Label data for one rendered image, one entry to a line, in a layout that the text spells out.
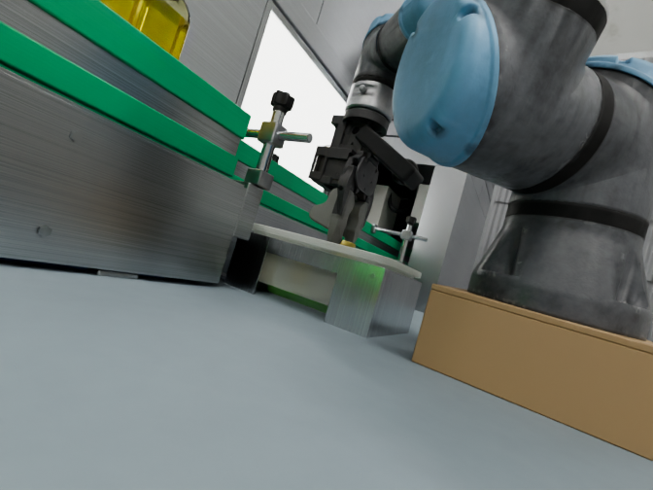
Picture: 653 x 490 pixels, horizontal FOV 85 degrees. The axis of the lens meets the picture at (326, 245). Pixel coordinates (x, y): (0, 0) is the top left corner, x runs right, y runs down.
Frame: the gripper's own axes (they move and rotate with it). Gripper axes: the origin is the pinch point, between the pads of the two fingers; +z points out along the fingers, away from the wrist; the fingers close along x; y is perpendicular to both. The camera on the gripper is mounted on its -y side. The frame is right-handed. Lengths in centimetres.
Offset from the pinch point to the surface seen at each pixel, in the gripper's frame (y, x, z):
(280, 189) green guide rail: 18.5, -4.8, -7.9
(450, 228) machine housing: 1, -71, -19
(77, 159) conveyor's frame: 6.9, 33.6, 0.9
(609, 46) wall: -39, -304, -247
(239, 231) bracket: 6.9, 14.4, 2.4
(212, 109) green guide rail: 8.7, 22.1, -9.5
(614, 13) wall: -36, -304, -279
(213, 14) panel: 34.4, 8.3, -34.7
